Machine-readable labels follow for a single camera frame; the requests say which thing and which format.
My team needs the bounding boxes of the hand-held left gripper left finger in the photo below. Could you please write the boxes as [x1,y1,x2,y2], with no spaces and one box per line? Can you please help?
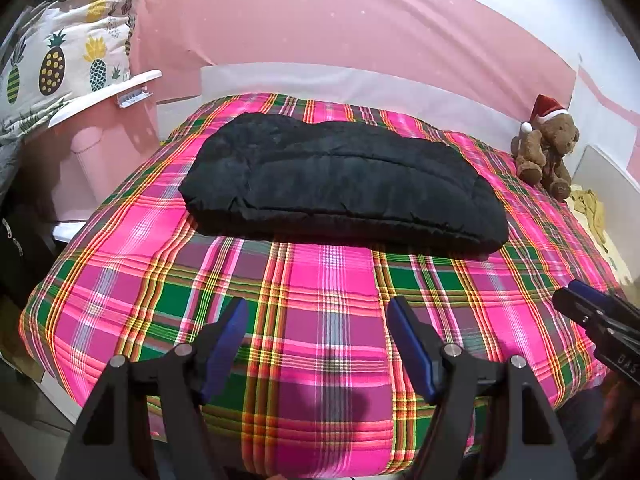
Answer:
[57,300,249,480]

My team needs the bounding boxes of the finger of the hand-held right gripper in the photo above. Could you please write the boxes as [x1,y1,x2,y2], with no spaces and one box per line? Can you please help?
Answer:
[569,280,640,321]
[552,287,617,347]

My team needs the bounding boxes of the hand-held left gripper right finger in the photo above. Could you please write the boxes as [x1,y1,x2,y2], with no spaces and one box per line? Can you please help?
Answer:
[387,297,583,480]

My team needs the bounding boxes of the black puffer jacket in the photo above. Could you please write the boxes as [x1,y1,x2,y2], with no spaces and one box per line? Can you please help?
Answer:
[178,112,510,261]

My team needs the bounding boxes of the pale yellow bed sheet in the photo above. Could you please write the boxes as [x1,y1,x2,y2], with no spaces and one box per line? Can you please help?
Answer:
[570,185,636,286]

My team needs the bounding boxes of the yellow cloth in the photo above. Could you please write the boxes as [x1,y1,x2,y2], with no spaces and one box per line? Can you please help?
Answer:
[571,189,608,243]

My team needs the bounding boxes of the pink green plaid blanket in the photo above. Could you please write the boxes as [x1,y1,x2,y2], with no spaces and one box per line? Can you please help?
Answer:
[19,92,626,478]

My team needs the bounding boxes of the white panel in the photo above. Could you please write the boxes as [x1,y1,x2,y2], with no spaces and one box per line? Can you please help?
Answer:
[575,144,640,196]

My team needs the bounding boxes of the brown teddy bear santa hat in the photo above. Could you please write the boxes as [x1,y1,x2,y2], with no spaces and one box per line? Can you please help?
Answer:
[511,94,581,202]

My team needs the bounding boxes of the black bag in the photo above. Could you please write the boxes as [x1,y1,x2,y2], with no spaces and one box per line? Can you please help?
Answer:
[0,215,56,311]

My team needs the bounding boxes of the small white rack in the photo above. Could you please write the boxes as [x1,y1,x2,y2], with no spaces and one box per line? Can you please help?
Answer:
[116,86,153,110]

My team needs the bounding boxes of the pineapple print cloth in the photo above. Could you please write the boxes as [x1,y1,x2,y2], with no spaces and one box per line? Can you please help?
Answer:
[0,0,143,146]

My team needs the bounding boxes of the pink wall sheet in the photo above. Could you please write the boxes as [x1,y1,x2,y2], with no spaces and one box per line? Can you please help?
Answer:
[131,0,576,106]

